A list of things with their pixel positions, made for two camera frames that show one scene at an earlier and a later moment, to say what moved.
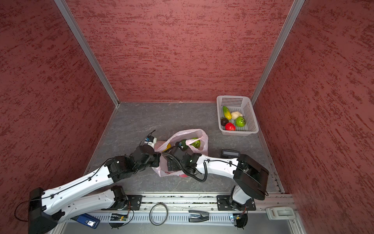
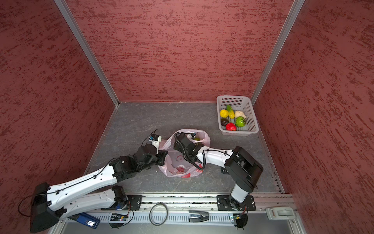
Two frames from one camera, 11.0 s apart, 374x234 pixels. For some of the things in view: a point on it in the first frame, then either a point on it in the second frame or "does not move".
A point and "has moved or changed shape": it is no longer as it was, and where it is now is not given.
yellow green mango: (227, 113) has moved or changed shape
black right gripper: (172, 165) to (177, 147)
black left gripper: (156, 156) does not move
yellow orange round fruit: (169, 146) to (224, 113)
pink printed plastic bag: (194, 141) does not move
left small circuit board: (117, 217) does not move
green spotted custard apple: (240, 121) does not move
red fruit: (230, 126) does not move
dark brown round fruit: (223, 121) does not move
